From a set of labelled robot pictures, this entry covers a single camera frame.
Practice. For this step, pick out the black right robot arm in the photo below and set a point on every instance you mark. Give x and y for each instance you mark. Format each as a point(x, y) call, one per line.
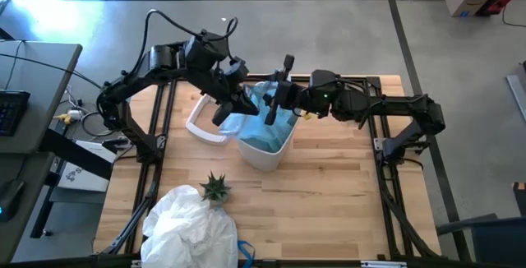
point(394, 105)

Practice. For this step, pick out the large white plastic bag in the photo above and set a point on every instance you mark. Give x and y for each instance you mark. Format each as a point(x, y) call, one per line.
point(189, 231)

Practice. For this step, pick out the yellow plug adapter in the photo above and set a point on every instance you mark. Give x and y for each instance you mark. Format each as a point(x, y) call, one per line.
point(65, 116)

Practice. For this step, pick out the blue trash bag liner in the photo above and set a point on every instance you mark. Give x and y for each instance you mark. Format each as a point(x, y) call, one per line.
point(255, 130)

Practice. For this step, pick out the grey metal bar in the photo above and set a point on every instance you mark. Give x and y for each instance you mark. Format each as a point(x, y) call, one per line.
point(518, 95)

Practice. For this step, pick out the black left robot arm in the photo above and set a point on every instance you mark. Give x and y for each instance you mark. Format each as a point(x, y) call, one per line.
point(135, 79)

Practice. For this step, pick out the black aluminium table frame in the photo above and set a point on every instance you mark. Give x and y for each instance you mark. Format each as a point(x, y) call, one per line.
point(386, 210)

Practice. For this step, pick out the grey desk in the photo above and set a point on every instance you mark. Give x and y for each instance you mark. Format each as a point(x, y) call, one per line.
point(41, 75)

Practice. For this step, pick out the white printed box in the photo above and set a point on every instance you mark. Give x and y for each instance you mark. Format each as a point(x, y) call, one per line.
point(82, 177)

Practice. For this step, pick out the dark office chair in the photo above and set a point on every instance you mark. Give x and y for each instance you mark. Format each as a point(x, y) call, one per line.
point(501, 239)

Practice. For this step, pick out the black computer mouse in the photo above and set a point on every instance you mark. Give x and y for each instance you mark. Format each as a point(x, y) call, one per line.
point(10, 200)

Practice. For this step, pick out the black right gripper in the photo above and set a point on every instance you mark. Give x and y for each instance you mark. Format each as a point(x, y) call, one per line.
point(316, 95)

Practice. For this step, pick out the white plastic trash bin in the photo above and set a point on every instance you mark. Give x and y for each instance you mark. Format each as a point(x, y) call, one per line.
point(263, 159)

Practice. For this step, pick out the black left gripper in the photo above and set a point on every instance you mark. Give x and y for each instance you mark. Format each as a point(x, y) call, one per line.
point(213, 62)

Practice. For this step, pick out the succulent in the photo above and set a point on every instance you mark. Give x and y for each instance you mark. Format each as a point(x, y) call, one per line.
point(214, 190)

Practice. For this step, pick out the black keyboard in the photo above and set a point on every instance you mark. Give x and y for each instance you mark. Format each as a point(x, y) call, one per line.
point(12, 114)

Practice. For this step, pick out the white swing bin lid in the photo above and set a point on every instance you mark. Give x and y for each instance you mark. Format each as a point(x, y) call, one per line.
point(205, 136)

